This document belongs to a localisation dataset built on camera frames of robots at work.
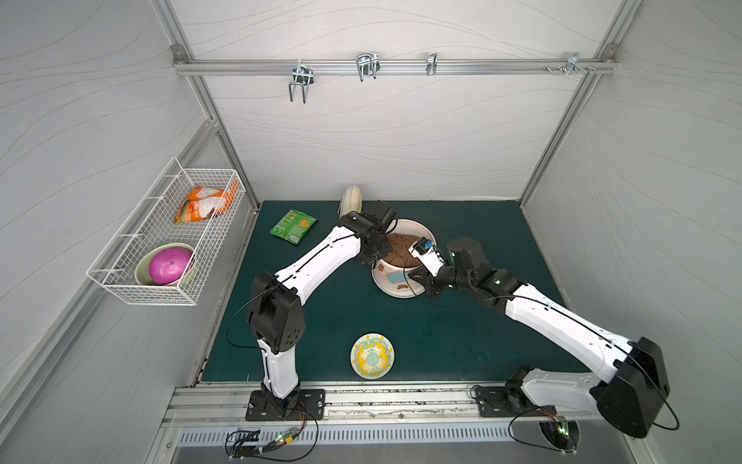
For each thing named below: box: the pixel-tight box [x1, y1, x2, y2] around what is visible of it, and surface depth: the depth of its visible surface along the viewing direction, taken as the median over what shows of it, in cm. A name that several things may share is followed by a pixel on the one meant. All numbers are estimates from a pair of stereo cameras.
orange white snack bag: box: [173, 179, 239, 226], surface depth 73 cm
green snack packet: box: [269, 209, 318, 245], surface depth 113 cm
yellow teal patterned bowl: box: [349, 332, 396, 380], surface depth 82 cm
